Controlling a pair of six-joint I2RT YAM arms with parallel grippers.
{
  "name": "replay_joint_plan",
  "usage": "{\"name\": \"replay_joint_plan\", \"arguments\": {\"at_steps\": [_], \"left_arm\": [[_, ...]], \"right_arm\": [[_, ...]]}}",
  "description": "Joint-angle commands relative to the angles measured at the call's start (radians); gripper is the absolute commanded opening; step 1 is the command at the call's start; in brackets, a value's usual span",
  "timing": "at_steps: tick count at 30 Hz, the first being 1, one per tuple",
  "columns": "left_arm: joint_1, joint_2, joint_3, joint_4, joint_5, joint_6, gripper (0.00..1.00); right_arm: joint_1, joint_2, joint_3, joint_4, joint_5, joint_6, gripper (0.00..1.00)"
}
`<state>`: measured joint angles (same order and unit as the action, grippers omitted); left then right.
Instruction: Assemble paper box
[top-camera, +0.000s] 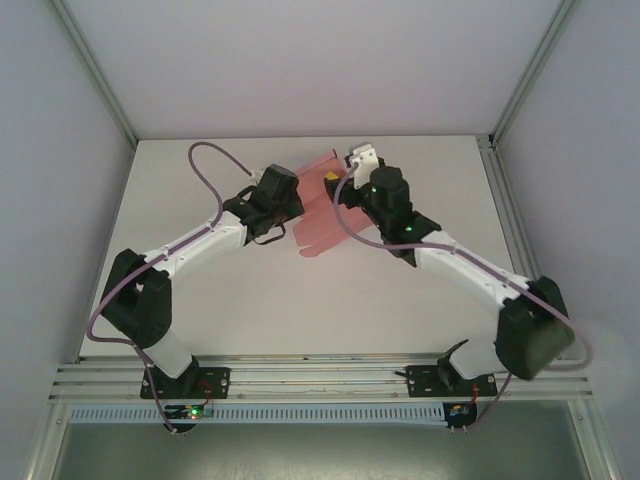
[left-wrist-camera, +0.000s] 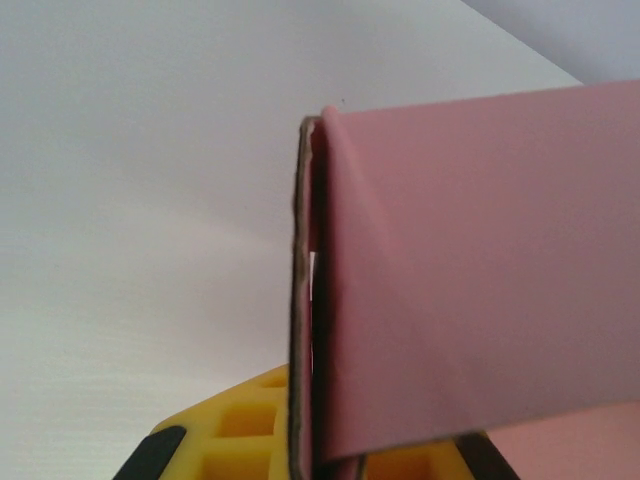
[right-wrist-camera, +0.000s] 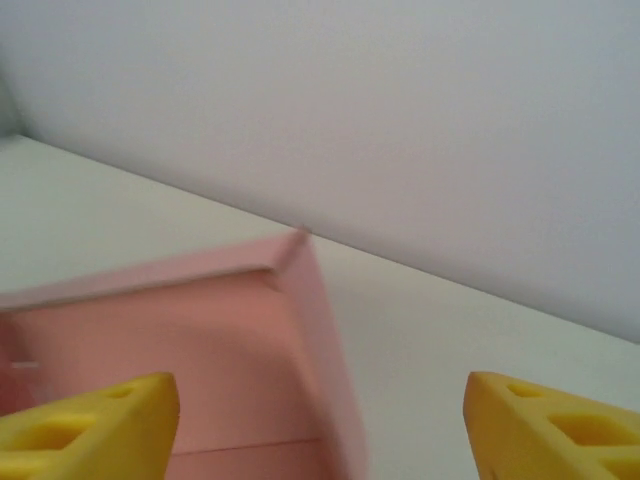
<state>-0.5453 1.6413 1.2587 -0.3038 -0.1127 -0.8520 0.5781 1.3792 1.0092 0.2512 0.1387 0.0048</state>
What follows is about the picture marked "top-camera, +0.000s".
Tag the right circuit board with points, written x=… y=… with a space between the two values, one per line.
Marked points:
x=459 y=411

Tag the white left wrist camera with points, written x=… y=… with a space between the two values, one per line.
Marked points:
x=257 y=174

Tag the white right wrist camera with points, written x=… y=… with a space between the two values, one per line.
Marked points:
x=364 y=162

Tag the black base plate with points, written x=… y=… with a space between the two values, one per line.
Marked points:
x=212 y=382
x=425 y=382

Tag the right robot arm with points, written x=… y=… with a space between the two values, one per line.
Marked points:
x=465 y=270

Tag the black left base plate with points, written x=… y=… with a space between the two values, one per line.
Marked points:
x=212 y=382

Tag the aluminium side rail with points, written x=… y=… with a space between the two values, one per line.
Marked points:
x=505 y=210

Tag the left circuit board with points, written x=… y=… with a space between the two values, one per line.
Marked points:
x=192 y=412

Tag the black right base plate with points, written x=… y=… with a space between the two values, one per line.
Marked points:
x=425 y=382

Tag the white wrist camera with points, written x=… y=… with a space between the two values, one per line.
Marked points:
x=364 y=162
x=257 y=174

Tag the pink paper box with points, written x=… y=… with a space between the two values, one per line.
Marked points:
x=320 y=220

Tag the aluminium frame post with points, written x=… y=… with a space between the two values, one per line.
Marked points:
x=530 y=75
x=95 y=75

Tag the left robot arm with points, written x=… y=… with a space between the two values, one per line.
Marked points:
x=200 y=242

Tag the circuit board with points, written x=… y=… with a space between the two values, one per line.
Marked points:
x=459 y=411
x=192 y=412

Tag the aluminium mounting rail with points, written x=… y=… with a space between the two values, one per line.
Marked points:
x=320 y=380

